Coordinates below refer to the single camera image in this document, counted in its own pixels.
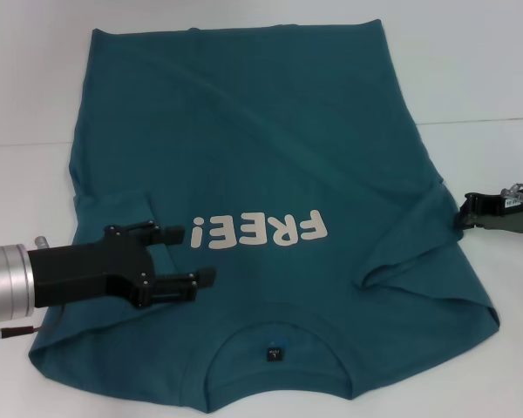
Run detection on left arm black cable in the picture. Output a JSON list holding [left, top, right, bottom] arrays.
[[0, 304, 66, 347]]

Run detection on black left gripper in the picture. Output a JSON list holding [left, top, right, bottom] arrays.
[[27, 220, 219, 310]]

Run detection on teal blue printed t-shirt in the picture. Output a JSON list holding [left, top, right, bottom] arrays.
[[28, 17, 501, 401]]

